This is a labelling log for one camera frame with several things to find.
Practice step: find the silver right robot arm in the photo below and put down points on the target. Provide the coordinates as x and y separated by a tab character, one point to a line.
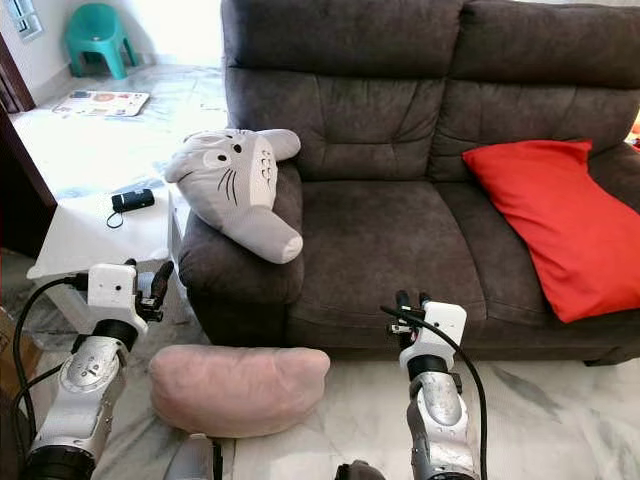
440	410

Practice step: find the teal plastic stool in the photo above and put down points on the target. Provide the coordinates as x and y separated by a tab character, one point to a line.
100	30

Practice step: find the dark wooden door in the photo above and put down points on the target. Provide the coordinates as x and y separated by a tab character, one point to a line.
20	180

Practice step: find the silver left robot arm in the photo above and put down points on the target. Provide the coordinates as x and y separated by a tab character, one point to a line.
90	390

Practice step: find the pink cat face pillow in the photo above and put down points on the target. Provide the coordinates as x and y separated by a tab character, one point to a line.
240	390

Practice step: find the red pillow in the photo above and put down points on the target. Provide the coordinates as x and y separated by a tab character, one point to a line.
560	220

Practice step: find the white side table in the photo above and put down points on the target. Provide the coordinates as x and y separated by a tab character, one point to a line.
85	235

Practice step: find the dark robot right leg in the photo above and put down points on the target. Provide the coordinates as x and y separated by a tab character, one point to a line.
360	472

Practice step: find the printed children's play board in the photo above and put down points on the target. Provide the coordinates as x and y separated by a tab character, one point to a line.
100	103

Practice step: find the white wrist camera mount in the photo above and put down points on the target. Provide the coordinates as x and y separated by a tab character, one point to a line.
115	290
440	325

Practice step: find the white framed window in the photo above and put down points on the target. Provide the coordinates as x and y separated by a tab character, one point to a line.
22	15

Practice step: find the grey robot left leg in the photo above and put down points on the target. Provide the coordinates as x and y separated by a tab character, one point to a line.
192	460

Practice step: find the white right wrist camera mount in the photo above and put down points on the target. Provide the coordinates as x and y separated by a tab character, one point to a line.
440	325

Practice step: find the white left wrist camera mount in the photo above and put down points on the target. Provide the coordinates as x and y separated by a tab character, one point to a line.
115	290

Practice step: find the grey cartoon plush pillow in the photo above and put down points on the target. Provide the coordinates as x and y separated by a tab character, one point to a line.
235	185

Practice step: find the brown cardboard box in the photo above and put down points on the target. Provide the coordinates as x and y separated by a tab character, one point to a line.
20	365

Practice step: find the dark brown fabric sofa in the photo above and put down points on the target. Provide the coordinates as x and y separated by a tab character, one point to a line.
380	240

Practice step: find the dark brown armchair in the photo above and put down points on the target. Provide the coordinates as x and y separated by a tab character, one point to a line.
8	445

